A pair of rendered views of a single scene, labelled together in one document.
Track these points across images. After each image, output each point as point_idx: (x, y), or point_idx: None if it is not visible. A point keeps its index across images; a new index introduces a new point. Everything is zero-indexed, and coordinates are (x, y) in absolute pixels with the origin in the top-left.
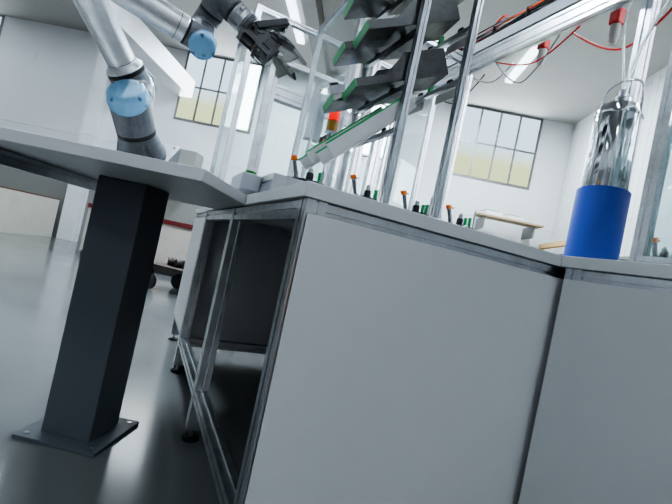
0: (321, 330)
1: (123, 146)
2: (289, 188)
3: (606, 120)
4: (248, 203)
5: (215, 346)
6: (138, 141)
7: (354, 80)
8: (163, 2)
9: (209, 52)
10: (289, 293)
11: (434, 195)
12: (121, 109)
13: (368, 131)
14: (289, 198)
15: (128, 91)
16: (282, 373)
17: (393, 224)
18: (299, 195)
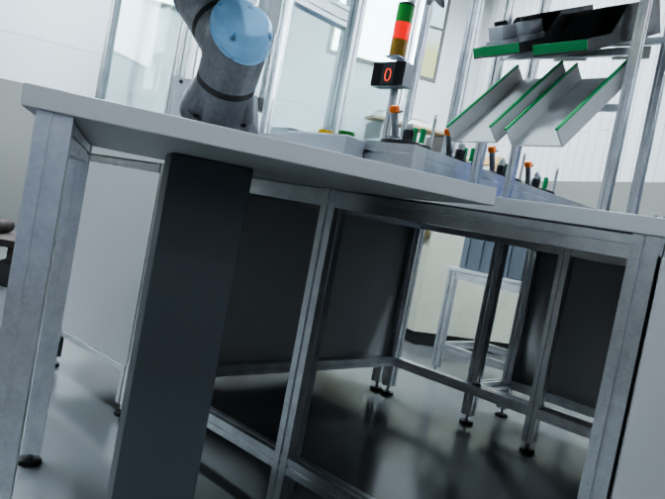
0: (651, 388)
1: (215, 106)
2: (602, 215)
3: None
4: (420, 200)
5: (310, 392)
6: (242, 99)
7: (585, 42)
8: None
9: None
10: (638, 352)
11: (633, 186)
12: (244, 54)
13: (593, 111)
14: (603, 228)
15: (250, 23)
16: (627, 445)
17: None
18: (647, 234)
